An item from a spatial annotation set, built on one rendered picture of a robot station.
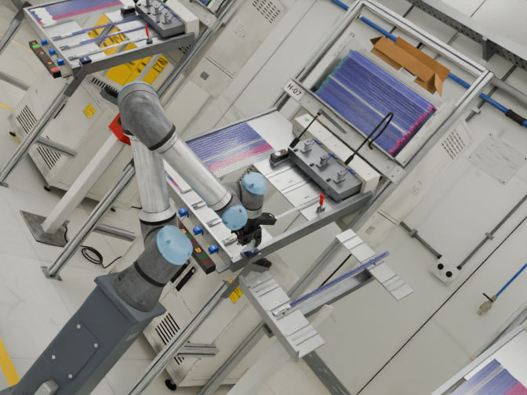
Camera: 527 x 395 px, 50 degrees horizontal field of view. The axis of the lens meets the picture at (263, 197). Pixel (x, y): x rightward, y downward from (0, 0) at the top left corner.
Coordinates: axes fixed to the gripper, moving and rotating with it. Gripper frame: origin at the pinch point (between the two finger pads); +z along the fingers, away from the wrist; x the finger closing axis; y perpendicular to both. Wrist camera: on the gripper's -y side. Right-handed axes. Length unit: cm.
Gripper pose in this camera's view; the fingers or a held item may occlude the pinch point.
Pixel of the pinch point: (251, 248)
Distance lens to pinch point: 204.5
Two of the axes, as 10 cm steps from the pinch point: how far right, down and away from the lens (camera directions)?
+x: 5.8, 6.1, -5.3
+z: -1.0, 7.1, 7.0
